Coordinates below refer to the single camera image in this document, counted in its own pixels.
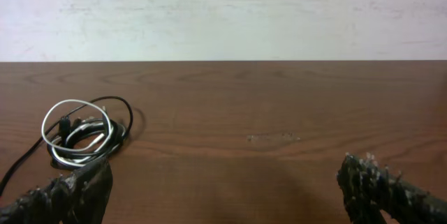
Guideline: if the white usb cable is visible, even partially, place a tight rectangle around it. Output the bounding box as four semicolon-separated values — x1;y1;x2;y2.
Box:
41;98;116;167

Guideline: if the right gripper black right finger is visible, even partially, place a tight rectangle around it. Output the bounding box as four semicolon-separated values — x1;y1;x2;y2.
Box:
337;153;446;224

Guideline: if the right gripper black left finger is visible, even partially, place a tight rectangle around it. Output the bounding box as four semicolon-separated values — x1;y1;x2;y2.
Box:
1;158;113;224

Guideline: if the black usb cable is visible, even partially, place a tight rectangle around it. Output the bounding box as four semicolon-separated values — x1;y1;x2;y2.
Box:
0;96;134;197

